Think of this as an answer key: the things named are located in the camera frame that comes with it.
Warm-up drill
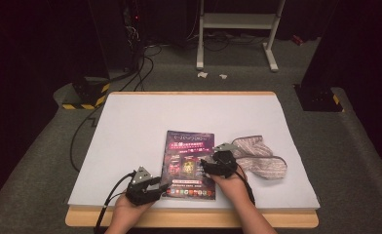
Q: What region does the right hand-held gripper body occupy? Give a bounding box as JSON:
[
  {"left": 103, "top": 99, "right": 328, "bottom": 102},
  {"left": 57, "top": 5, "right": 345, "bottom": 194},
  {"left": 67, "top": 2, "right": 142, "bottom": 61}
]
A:
[{"left": 210, "top": 141, "right": 241, "bottom": 179}]

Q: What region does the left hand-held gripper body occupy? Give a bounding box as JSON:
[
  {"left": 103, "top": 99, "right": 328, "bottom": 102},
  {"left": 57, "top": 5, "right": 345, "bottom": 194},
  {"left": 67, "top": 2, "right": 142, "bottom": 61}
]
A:
[{"left": 125, "top": 165, "right": 163, "bottom": 207}]

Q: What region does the illustrated magazine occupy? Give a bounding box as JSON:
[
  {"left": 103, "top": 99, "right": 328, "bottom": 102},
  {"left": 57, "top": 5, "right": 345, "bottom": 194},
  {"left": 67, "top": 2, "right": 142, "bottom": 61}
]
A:
[{"left": 161, "top": 130, "right": 216, "bottom": 201}]

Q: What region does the grey patterned cloth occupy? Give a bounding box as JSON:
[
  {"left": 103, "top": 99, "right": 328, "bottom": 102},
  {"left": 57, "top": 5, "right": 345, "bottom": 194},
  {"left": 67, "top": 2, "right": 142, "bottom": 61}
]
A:
[{"left": 240, "top": 155, "right": 288, "bottom": 180}]

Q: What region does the person's left hand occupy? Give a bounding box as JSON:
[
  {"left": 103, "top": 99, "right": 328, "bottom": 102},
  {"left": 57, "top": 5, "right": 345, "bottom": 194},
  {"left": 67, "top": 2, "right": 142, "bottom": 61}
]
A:
[{"left": 113, "top": 191, "right": 155, "bottom": 226}]

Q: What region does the person's right hand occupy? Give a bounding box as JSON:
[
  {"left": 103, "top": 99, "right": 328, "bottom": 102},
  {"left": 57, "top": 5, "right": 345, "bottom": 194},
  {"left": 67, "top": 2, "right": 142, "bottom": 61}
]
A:
[{"left": 208, "top": 171, "right": 246, "bottom": 210}]

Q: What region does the wooden table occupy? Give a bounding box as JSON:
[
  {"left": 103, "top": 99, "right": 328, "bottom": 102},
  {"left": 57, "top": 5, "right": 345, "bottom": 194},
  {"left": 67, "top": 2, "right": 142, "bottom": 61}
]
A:
[{"left": 64, "top": 91, "right": 320, "bottom": 229}]

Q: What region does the white table mat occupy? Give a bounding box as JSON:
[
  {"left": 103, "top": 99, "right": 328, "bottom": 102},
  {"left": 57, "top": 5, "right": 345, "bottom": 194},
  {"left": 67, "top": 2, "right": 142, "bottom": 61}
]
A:
[{"left": 67, "top": 94, "right": 321, "bottom": 210}]

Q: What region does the black base with striped tape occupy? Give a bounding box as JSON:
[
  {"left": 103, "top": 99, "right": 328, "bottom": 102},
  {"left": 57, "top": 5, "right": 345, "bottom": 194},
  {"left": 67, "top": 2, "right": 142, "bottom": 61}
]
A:
[{"left": 61, "top": 76, "right": 111, "bottom": 111}]

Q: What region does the black stand base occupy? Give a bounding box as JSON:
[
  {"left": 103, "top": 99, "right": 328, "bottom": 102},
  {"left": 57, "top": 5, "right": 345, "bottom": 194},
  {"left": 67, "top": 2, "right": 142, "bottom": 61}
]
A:
[{"left": 293, "top": 83, "right": 345, "bottom": 113}]

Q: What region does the white metal stand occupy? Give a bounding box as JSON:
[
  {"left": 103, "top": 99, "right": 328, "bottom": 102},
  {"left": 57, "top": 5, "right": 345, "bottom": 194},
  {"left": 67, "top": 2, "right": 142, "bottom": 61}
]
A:
[{"left": 196, "top": 0, "right": 287, "bottom": 73}]

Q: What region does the small red object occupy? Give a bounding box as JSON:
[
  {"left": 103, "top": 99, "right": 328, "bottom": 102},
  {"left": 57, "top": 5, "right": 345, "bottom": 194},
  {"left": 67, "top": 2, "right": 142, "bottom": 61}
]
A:
[{"left": 291, "top": 34, "right": 306, "bottom": 46}]

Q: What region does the dark equipment rack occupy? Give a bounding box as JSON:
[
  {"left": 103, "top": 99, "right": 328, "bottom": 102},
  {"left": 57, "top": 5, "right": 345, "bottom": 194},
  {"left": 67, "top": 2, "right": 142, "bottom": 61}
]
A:
[{"left": 123, "top": 0, "right": 148, "bottom": 72}]

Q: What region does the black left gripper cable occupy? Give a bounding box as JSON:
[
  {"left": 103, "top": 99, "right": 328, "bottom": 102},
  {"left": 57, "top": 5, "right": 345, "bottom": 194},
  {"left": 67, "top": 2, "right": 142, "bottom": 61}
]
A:
[{"left": 94, "top": 171, "right": 137, "bottom": 234}]

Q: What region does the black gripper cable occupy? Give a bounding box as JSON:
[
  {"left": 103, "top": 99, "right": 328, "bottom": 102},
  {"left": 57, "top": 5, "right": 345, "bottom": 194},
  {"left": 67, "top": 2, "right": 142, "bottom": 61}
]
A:
[
  {"left": 234, "top": 164, "right": 257, "bottom": 207},
  {"left": 94, "top": 171, "right": 137, "bottom": 234}
]

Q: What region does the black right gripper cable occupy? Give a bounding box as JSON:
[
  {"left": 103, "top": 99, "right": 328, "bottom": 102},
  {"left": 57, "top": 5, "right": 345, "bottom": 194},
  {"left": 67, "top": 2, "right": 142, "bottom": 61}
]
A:
[{"left": 234, "top": 164, "right": 257, "bottom": 207}]

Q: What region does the black floor cable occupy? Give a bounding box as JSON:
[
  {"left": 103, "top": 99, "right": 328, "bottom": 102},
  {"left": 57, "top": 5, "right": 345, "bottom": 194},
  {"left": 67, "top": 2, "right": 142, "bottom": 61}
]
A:
[{"left": 69, "top": 102, "right": 106, "bottom": 174}]

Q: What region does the bundle of black cables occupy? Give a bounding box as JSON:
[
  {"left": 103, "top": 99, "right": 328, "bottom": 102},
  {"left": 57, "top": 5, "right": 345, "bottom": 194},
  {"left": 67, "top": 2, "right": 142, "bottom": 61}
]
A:
[{"left": 109, "top": 43, "right": 164, "bottom": 93}]

